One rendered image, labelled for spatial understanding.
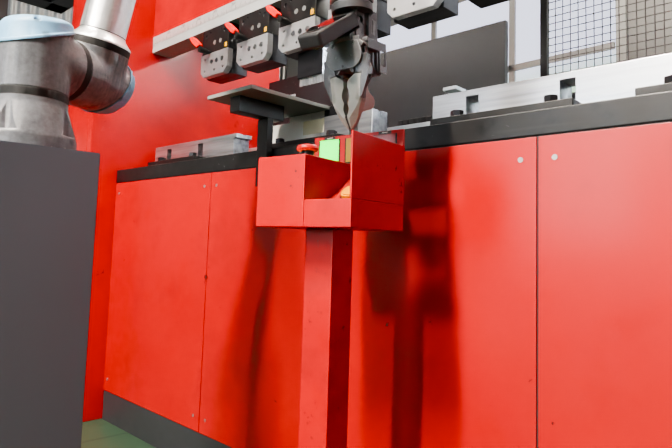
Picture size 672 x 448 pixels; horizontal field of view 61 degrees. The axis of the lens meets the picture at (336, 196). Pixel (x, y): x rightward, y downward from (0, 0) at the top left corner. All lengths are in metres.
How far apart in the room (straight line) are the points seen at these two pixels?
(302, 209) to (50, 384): 0.48
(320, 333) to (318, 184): 0.25
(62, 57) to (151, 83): 1.24
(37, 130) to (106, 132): 1.18
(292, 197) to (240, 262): 0.63
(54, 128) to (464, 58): 1.31
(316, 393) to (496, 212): 0.44
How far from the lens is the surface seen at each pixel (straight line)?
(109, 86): 1.18
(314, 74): 1.61
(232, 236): 1.57
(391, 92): 2.08
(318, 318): 0.96
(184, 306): 1.76
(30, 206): 1.00
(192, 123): 2.37
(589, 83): 1.15
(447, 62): 1.97
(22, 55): 1.07
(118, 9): 1.21
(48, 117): 1.04
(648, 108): 0.98
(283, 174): 0.95
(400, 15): 1.41
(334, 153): 1.08
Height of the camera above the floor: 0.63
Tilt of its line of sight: 5 degrees up
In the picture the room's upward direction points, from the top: 2 degrees clockwise
